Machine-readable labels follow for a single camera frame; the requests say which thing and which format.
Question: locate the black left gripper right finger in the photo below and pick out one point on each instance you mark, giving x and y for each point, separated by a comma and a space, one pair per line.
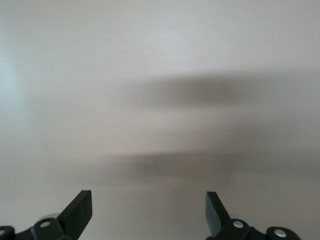
217, 220

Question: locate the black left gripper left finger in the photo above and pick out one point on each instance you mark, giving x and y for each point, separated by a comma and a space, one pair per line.
75, 217

